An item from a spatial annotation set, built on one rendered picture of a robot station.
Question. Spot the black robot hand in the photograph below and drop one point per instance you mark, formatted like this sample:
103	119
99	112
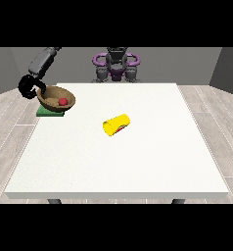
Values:
26	87

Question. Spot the brown wooden bowl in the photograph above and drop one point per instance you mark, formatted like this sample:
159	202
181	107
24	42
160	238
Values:
53	100

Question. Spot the green square pad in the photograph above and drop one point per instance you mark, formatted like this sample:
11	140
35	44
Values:
45	112

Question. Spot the small red ball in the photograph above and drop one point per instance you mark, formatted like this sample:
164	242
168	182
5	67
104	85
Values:
63	101

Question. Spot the yellow cup with melon print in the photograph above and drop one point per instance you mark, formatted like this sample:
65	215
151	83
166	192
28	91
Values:
115	125

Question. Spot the grey robot trunk purple rings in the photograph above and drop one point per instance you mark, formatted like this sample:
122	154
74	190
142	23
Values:
116	67

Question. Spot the dark table leg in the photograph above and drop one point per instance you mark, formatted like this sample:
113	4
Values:
178	201
54	201

